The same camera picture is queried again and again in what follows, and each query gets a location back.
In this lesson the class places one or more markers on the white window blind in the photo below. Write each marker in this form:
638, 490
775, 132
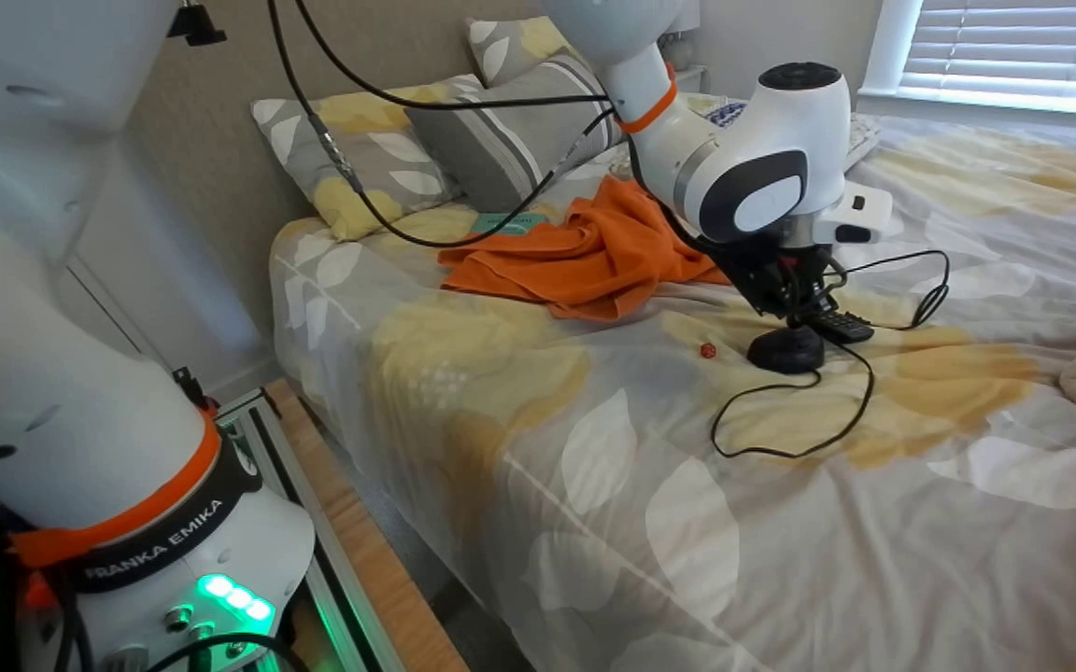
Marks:
1002, 47

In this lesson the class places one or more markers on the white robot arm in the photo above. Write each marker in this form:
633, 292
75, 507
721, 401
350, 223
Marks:
141, 536

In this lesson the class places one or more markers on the floral duvet cover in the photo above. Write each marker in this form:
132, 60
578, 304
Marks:
629, 507

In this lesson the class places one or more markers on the orange towel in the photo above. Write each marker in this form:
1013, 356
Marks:
604, 264

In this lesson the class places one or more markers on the grey yellow floral pillow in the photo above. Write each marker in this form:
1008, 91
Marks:
384, 166

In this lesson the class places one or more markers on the black remote control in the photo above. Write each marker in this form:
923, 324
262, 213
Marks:
844, 325

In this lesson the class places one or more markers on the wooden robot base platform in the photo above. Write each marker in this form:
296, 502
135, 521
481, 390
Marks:
355, 610

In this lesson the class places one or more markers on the teal book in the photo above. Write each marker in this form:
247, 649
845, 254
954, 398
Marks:
506, 225

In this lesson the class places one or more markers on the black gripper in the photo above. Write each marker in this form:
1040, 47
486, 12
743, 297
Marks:
782, 278

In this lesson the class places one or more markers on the grey striped pillow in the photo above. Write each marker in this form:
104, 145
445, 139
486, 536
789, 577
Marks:
504, 145

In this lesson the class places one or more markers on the small orange red object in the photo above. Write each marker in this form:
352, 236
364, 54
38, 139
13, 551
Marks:
709, 349

